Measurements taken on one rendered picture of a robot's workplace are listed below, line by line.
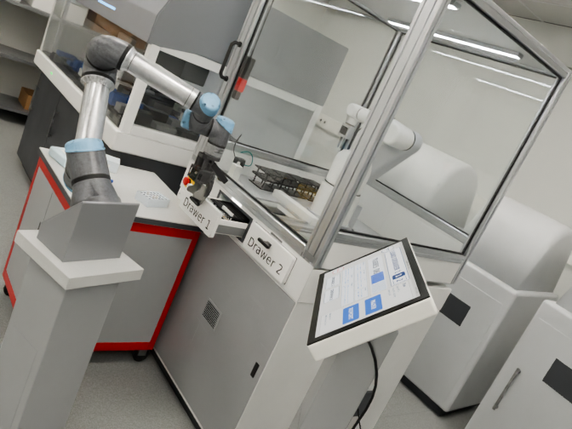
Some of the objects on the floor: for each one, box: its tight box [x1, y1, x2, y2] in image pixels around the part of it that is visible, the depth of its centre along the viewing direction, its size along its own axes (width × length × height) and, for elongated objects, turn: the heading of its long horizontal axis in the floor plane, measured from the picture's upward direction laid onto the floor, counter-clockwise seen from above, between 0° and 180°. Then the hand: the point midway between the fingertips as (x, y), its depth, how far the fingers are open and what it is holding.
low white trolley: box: [3, 147, 203, 362], centre depth 246 cm, size 58×62×76 cm
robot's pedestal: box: [0, 230, 144, 429], centre depth 175 cm, size 30×30×76 cm
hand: (197, 201), depth 212 cm, fingers closed on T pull, 3 cm apart
